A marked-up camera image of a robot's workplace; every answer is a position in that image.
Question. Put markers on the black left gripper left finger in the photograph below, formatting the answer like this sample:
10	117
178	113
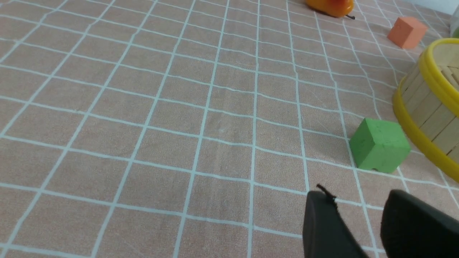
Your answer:
325	234

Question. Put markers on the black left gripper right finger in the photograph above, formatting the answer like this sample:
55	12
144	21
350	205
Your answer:
411	228

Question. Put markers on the yellow wooden steamer basket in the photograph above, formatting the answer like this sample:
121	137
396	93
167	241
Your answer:
426	104

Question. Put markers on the green foam block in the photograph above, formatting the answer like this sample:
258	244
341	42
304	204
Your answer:
379	145

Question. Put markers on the orange foam cube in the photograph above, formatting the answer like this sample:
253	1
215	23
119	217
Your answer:
407	32

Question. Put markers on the pink checkered tablecloth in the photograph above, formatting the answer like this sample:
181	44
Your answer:
195	128

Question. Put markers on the orange toy pepper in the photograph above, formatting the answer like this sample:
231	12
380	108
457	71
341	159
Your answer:
334	8

